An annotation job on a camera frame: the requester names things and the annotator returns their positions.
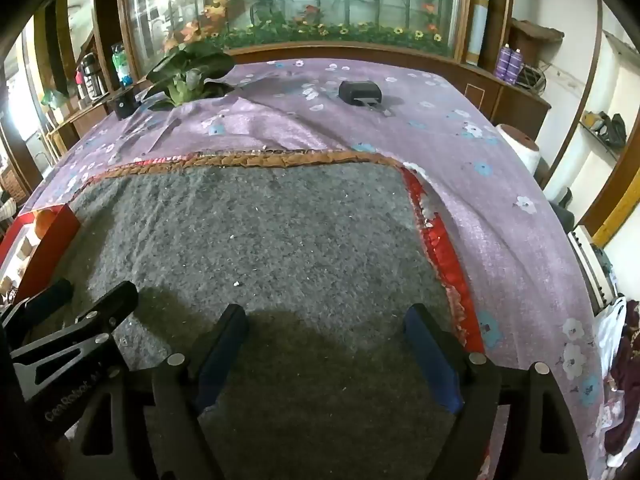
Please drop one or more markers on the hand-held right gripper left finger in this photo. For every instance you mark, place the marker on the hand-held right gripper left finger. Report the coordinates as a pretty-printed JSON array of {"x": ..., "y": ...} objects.
[{"x": 220, "y": 360}]

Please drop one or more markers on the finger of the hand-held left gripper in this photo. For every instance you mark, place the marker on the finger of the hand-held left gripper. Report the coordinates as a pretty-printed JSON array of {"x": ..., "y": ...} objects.
[
  {"x": 112, "y": 302},
  {"x": 45, "y": 297}
]

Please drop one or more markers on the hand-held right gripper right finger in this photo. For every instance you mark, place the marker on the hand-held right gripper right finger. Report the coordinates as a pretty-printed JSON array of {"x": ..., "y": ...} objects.
[{"x": 432, "y": 365}]

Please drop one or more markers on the red shallow box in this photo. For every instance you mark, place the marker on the red shallow box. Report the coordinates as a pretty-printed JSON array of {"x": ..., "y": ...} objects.
[{"x": 50, "y": 252}]

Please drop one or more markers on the orange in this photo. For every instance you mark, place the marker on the orange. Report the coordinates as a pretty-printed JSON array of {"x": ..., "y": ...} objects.
[{"x": 45, "y": 221}]

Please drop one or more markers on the grey felt mat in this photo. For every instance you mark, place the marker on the grey felt mat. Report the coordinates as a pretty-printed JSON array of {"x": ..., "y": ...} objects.
[{"x": 275, "y": 240}]

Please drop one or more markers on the wooden side cabinet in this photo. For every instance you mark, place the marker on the wooden side cabinet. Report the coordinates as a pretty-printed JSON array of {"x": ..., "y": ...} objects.
[{"x": 75, "y": 120}]

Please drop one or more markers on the maroon clothes pile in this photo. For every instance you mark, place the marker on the maroon clothes pile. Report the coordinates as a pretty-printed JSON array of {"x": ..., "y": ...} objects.
[{"x": 627, "y": 375}]

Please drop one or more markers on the black cylinder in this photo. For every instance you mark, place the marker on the black cylinder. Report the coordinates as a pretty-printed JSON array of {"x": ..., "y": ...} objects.
[{"x": 121, "y": 103}]

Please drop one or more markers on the green bag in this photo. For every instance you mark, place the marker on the green bag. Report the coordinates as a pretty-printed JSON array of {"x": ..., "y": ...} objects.
[{"x": 52, "y": 97}]

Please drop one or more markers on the red bottle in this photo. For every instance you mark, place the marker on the red bottle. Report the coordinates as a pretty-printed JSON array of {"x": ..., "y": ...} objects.
[{"x": 79, "y": 80}]

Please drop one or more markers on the black thermos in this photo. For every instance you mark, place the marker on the black thermos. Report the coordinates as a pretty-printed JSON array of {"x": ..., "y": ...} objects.
[{"x": 91, "y": 75}]

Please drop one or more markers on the white roll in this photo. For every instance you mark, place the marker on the white roll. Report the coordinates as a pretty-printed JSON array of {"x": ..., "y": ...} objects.
[{"x": 522, "y": 152}]

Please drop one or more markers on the green plastic bottle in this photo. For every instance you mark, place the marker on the green plastic bottle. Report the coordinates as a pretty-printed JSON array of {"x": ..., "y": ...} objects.
[{"x": 120, "y": 62}]

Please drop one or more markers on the green leafy potted plant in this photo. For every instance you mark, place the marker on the green leafy potted plant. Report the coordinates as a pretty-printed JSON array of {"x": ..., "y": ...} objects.
[{"x": 187, "y": 72}]

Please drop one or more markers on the purple floral blanket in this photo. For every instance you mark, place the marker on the purple floral blanket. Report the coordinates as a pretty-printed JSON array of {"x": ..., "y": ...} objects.
[{"x": 350, "y": 130}]

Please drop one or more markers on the black device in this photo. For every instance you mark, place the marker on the black device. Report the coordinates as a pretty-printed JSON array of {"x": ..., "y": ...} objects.
[{"x": 359, "y": 92}]

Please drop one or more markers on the dark bag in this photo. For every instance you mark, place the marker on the dark bag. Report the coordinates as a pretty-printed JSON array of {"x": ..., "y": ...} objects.
[{"x": 612, "y": 129}]

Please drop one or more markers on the floral glass panel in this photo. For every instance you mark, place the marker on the floral glass panel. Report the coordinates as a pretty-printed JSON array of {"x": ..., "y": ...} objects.
[{"x": 325, "y": 0}]

